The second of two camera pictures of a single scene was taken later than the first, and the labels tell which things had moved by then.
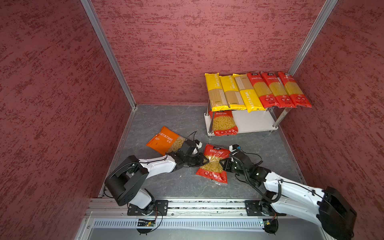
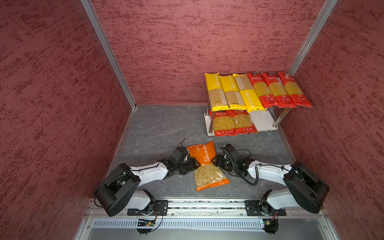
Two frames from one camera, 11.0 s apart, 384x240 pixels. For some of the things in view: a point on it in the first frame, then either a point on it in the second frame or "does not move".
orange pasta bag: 166,141 -> 207,176
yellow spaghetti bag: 234,98 does not move
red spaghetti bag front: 281,95 does not move
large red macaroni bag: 213,170 -> 242,121
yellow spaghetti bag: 218,97 does not move
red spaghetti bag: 266,94 does not move
